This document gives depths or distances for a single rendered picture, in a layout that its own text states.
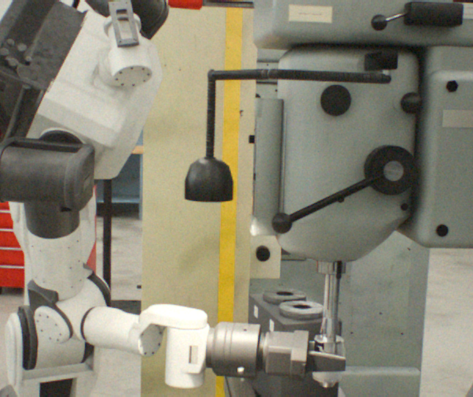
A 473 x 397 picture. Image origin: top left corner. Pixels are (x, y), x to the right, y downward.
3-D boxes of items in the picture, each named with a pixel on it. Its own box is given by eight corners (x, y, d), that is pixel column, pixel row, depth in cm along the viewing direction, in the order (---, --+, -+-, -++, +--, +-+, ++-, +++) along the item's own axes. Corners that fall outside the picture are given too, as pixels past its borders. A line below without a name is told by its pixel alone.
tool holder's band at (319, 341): (338, 350, 118) (338, 344, 118) (310, 345, 120) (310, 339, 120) (347, 342, 123) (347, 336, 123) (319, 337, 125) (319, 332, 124)
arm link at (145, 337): (190, 317, 120) (128, 305, 128) (188, 372, 120) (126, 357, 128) (215, 312, 125) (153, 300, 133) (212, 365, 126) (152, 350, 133)
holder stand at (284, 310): (278, 420, 142) (282, 317, 139) (245, 377, 163) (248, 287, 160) (338, 414, 145) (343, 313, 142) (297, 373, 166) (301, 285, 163)
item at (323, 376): (336, 384, 119) (338, 350, 118) (308, 378, 121) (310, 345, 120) (345, 374, 123) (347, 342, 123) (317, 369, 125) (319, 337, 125)
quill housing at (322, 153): (286, 267, 108) (295, 40, 104) (266, 240, 128) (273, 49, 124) (415, 268, 110) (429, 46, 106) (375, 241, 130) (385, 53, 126)
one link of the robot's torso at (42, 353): (8, 364, 171) (1, 158, 168) (83, 354, 179) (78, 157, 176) (23, 380, 157) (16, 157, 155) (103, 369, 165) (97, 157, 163)
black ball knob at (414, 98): (403, 113, 104) (404, 91, 104) (397, 113, 107) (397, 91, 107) (424, 113, 104) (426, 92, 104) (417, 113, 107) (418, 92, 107)
